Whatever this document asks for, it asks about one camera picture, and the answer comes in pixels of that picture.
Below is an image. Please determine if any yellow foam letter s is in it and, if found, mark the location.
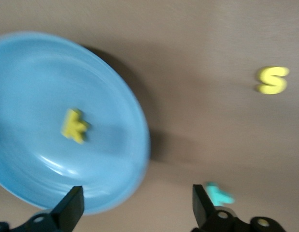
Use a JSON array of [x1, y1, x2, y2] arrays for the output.
[[255, 66, 290, 95]]

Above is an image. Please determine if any blue round plate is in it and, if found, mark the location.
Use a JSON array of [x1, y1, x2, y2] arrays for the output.
[[0, 30, 151, 216]]

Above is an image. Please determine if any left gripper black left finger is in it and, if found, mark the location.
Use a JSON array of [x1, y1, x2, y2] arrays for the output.
[[0, 185, 85, 232]]

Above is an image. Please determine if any yellow foam letter k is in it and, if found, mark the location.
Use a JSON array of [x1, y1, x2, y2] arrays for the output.
[[60, 108, 90, 145]]

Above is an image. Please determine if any teal foam letter y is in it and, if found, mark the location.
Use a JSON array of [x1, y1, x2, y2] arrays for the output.
[[205, 181, 236, 207]]

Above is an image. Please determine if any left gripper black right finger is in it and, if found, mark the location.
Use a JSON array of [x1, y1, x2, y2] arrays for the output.
[[191, 184, 285, 232]]

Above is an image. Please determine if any brown table cover mat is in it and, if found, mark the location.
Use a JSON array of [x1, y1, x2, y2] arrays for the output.
[[0, 0, 299, 232]]

